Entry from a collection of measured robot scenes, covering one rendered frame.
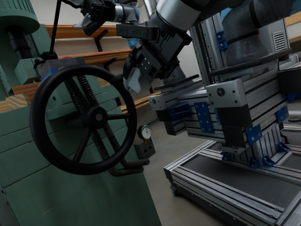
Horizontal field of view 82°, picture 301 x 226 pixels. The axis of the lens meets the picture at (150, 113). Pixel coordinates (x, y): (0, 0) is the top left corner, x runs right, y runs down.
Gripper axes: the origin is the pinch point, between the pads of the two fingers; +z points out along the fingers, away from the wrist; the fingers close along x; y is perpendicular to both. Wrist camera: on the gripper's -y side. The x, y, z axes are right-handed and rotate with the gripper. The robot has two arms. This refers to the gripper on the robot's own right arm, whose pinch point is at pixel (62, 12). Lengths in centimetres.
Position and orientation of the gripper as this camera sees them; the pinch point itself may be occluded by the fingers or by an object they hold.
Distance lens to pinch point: 78.4
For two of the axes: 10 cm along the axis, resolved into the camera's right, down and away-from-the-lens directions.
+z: -6.5, 3.1, -6.9
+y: 5.5, -4.4, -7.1
